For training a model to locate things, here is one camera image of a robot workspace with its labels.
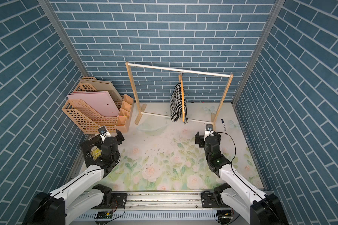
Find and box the pink file folder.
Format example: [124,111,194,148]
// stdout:
[67,91,119,117]

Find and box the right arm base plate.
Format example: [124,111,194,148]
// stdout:
[201,191,230,208]

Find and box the small green circuit board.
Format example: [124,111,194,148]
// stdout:
[95,211,113,220]

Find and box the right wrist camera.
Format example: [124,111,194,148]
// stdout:
[204,124,214,138]

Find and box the floral table mat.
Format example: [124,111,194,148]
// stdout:
[100,103,263,191]

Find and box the beige file folder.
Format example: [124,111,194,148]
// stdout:
[76,77,123,102]

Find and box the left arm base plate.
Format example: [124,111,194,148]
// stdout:
[100,193,128,210]

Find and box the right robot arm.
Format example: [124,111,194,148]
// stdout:
[195,130,288,225]

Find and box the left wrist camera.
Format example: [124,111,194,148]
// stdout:
[98,126,111,142]

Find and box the peach plastic file organizer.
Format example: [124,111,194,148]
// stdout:
[62,85,134,134]

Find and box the aluminium mounting rail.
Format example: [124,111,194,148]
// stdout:
[38,191,288,225]

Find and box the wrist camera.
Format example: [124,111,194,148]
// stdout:
[204,124,214,138]
[98,126,111,142]

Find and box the wooden clothes rack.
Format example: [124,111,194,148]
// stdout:
[125,62,234,128]

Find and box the wooden clothes hanger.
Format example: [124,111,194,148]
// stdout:
[179,69,185,123]

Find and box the black white houndstooth scarf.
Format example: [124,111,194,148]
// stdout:
[170,83,188,124]

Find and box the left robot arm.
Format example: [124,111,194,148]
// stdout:
[23,127,124,225]

